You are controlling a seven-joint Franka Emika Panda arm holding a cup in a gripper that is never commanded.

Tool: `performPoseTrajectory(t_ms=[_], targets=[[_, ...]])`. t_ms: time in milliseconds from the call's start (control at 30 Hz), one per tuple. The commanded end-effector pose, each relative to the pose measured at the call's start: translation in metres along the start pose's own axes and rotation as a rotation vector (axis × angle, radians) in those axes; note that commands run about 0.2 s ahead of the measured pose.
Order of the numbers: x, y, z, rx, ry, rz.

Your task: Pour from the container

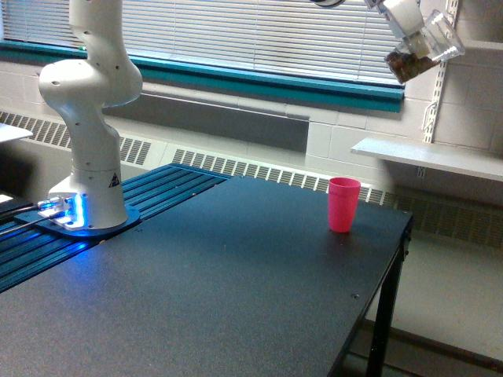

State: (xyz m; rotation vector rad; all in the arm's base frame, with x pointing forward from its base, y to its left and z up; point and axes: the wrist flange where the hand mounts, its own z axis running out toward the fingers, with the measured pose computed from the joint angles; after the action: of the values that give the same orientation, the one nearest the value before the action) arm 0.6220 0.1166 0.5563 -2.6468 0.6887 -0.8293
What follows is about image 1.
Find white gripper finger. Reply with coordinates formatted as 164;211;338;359
402;32;429;57

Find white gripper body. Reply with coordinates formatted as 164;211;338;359
365;0;424;38

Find clear plastic cup with nuts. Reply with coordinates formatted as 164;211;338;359
384;9;465;84

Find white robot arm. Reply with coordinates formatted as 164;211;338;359
39;1;142;233

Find white window blinds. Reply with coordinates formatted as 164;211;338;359
0;0;413;86

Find pink plastic cup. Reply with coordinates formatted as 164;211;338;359
328;177;361;233

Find black table leg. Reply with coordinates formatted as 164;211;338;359
365;220;413;377

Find white tabletop at left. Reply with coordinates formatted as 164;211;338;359
0;123;33;143

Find white shelf rail bracket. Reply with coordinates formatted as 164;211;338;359
421;0;459;144

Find white upper wall shelf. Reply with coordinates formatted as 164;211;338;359
463;39;503;51

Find white wall shelf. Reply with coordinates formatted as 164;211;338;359
351;137;502;182
463;39;503;51

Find white lower wall shelf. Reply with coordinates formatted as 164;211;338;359
351;137;502;182

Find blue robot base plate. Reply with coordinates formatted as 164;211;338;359
2;205;141;240

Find black cable upper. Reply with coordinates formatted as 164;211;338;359
0;201;52;216

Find black cable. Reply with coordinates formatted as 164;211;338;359
0;201;52;216
0;214;60;236

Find black cable lower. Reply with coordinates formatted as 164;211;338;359
0;214;60;236

